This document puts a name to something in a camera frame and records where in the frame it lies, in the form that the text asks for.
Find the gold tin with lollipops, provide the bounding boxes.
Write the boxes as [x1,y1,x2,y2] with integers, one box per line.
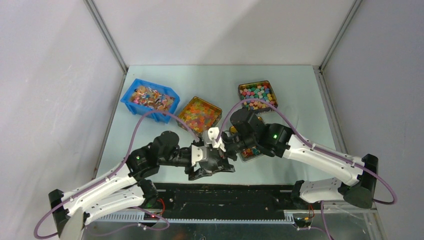
[236,115,269,163]

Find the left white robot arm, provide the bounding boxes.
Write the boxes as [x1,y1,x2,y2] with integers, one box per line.
[48,131,235,240]

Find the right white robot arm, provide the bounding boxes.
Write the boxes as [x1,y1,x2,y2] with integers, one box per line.
[208,108,378,209]

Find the gold tin pastel candies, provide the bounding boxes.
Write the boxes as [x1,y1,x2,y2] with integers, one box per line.
[237,80,279,114]

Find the gold tin orange gummies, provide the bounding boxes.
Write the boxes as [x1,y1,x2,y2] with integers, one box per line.
[177,96,223,138]

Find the blue plastic candy bin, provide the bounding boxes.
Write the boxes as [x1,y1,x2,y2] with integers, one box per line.
[120,78,180,115]

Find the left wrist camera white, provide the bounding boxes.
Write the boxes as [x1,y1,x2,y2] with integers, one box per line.
[191,144,208,167]

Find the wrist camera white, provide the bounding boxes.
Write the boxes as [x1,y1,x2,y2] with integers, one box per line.
[202,127,226,152]
[191,144,208,167]

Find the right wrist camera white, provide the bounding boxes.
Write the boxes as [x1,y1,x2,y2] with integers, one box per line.
[202,127,226,152]

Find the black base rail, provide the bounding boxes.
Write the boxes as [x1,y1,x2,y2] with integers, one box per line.
[144,182,320,222]

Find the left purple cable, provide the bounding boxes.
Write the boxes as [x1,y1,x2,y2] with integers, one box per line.
[33,109,203,240]

